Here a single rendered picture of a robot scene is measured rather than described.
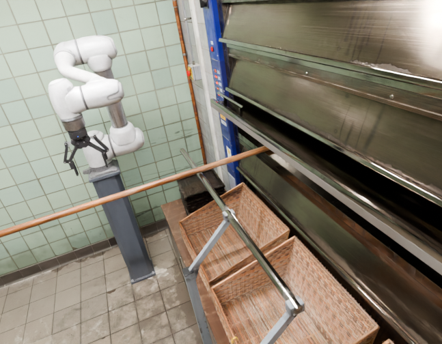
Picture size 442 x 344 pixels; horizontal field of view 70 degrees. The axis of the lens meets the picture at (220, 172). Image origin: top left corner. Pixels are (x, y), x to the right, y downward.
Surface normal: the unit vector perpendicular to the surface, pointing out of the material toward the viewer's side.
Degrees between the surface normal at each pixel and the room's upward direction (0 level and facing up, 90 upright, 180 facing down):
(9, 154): 90
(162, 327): 0
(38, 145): 90
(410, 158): 70
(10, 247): 90
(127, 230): 90
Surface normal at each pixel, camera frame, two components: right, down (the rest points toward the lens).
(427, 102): -0.92, 0.30
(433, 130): -0.91, -0.01
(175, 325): -0.14, -0.86
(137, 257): 0.37, 0.42
